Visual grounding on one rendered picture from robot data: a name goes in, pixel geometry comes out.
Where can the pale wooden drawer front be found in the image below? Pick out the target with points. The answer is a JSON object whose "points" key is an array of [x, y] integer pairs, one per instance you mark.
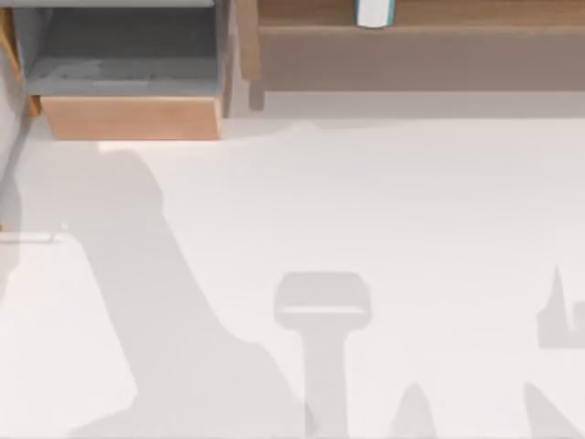
{"points": [[130, 117]]}

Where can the wooden open shelf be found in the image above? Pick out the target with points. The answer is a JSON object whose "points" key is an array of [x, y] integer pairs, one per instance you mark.
{"points": [[411, 57]]}

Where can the white and teal book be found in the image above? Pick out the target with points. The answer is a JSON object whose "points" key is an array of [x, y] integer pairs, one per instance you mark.
{"points": [[375, 13]]}

